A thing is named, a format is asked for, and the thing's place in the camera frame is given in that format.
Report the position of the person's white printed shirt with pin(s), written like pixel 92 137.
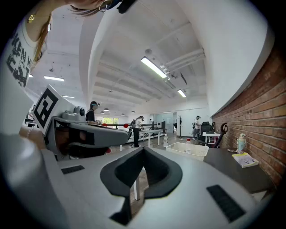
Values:
pixel 13 100

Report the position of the clear plastic water bottle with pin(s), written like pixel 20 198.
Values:
pixel 165 141

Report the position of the white-legged long table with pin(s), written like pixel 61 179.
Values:
pixel 153 132

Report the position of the black coat rack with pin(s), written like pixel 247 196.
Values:
pixel 179 125

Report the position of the yellow-green paperback book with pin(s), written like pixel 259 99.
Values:
pixel 244 159

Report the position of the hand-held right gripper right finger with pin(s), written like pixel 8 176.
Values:
pixel 190 179

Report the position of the black office chair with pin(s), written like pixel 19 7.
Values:
pixel 205 129

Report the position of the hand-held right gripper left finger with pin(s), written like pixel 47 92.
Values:
pixel 85 190

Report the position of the person's left forearm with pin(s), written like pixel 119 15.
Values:
pixel 33 137

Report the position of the cartoon figure cup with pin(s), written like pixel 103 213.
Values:
pixel 241 143

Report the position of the long ceiling light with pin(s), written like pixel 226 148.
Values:
pixel 182 93
pixel 53 78
pixel 68 96
pixel 154 67

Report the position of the small white desk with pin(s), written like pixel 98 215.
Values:
pixel 211 134

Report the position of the dark grey table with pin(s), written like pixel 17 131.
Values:
pixel 230 170

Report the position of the cream perforated plastic basket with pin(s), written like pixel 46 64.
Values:
pixel 194 153

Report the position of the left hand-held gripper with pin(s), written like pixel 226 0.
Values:
pixel 48 107

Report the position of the red-capped small bottle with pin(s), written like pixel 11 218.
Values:
pixel 188 147

